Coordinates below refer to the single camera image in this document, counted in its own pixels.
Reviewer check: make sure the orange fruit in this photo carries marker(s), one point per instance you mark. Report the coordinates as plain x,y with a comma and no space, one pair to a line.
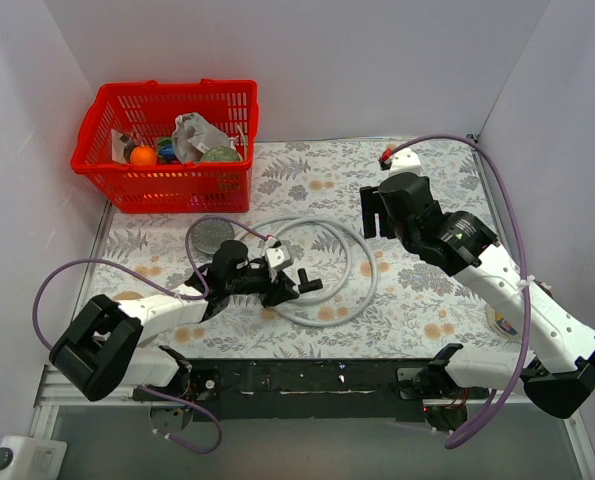
143,156

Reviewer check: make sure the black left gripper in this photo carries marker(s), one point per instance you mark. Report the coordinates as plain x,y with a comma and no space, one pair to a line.
287,288

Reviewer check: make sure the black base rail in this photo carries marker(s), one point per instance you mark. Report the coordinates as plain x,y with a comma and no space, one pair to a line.
242,389

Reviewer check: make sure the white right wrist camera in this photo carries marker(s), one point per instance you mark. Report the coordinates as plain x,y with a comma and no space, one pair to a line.
403,161

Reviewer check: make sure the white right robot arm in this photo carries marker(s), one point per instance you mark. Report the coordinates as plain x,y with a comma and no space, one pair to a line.
555,367

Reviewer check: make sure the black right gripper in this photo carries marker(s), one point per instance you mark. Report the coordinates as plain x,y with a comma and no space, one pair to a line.
383,215

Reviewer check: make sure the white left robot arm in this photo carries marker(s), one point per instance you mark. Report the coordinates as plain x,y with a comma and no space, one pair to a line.
107,344

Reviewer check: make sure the brown tape roll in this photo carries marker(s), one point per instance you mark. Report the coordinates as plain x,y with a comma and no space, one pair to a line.
127,295

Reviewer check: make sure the floral table mat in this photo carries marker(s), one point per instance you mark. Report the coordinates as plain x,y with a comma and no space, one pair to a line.
383,303

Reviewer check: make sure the red plastic basket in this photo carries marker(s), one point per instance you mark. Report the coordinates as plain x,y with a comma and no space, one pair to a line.
126,115

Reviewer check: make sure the white box device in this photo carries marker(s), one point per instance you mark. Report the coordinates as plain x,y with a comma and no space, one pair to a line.
31,458

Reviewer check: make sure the green round fruit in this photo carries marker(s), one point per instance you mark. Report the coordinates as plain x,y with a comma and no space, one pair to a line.
221,154

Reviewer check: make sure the crumpled grey paper bag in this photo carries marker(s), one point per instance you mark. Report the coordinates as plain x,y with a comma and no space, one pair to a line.
194,136

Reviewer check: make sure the grey shower head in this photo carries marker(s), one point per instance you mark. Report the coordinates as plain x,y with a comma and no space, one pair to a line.
206,236

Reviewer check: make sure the black pipe fitting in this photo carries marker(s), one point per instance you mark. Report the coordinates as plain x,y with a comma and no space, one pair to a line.
307,285

